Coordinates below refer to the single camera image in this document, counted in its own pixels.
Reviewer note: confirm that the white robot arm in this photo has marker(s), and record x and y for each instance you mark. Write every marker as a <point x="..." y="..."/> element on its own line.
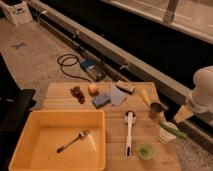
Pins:
<point x="200" y="99"/>

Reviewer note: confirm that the yellow plastic tray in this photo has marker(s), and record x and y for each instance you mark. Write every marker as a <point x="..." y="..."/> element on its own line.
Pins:
<point x="47" y="130"/>

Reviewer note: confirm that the orange fruit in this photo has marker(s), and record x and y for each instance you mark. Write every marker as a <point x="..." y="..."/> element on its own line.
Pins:
<point x="93" y="89"/>

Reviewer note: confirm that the wooden block eraser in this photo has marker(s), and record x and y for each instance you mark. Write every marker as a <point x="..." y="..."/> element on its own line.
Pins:
<point x="125" y="87"/>

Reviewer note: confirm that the light blue cloth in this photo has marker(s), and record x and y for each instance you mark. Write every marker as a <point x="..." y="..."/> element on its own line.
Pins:
<point x="117" y="96"/>

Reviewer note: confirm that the blue power device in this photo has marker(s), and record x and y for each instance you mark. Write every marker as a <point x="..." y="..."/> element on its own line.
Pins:
<point x="93" y="70"/>

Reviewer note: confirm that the dark grape bunch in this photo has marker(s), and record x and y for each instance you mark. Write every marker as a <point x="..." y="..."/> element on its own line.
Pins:
<point x="76" y="92"/>

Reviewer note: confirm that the metal fork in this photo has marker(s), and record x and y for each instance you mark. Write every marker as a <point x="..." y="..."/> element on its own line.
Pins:
<point x="81" y="135"/>

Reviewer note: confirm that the metal cup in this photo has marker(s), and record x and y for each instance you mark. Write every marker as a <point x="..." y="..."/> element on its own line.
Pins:
<point x="155" y="109"/>

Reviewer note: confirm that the wooden cutting board table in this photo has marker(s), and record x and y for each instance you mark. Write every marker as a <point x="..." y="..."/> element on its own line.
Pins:
<point x="145" y="129"/>

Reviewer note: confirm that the green plastic cup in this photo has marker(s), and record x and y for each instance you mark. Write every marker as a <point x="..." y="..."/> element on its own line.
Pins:
<point x="145" y="151"/>

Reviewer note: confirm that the white paper cup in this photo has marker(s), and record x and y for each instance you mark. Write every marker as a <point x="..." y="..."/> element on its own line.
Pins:
<point x="165" y="136"/>

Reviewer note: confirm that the black chair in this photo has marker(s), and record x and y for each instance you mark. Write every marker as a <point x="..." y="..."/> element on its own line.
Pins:
<point x="15" y="106"/>

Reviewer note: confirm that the white storage box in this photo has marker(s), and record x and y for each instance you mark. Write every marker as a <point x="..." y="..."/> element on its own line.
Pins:
<point x="17" y="14"/>

